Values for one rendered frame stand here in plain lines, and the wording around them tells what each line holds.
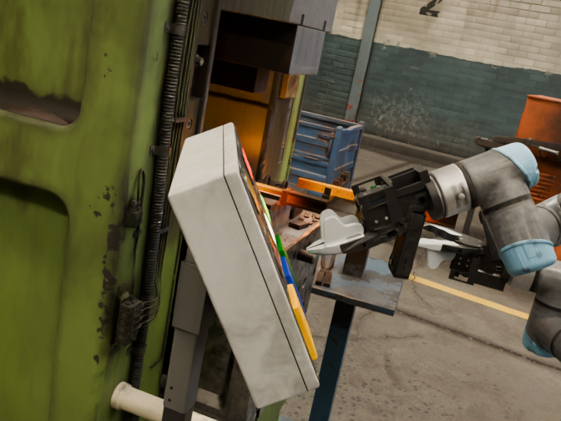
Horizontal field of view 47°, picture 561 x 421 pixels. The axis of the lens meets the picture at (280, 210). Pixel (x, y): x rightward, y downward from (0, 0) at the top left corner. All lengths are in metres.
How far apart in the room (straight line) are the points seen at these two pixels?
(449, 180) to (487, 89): 8.06
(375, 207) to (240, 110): 0.83
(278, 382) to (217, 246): 0.18
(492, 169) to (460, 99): 8.10
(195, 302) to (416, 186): 0.37
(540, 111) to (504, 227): 3.91
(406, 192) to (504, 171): 0.15
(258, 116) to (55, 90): 0.63
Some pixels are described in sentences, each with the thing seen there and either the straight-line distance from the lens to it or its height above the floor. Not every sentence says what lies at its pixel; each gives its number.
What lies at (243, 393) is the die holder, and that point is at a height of 0.58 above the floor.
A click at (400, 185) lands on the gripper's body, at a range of 0.99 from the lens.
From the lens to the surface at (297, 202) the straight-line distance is 1.43.
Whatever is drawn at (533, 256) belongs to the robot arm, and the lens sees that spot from 1.00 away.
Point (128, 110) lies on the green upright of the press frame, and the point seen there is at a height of 1.18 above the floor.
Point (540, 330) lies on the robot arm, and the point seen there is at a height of 0.88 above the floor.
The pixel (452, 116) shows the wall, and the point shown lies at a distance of 9.12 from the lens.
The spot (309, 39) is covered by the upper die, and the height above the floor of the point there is 1.34.
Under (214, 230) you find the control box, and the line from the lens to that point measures 0.69.
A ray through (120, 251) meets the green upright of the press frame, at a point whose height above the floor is 0.94.
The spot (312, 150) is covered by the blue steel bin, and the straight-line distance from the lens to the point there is 5.27.
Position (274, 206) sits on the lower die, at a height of 0.98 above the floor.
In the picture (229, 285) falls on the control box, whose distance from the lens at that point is 0.71.
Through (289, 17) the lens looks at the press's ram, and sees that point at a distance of 1.24.
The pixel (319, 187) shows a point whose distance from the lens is 1.77.
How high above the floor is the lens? 1.35
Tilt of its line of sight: 15 degrees down
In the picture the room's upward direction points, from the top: 11 degrees clockwise
